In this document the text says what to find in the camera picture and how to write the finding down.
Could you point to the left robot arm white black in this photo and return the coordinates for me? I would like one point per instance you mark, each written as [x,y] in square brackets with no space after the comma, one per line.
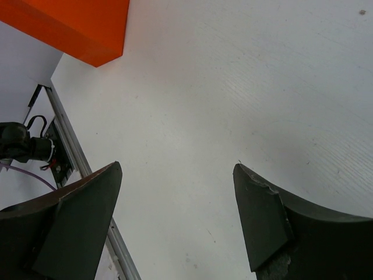
[17,144]

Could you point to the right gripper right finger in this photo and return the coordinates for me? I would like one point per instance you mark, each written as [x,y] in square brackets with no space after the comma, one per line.
[288,237]

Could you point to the aluminium front rail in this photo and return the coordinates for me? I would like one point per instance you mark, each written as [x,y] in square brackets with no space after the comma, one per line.
[114,241]

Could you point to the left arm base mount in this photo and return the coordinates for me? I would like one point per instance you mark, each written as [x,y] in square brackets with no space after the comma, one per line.
[42,121]

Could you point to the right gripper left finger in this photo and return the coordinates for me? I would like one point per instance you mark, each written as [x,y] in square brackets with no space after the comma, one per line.
[60,235]

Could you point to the orange paper bag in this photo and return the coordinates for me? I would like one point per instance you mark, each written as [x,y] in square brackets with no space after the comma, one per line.
[90,31]

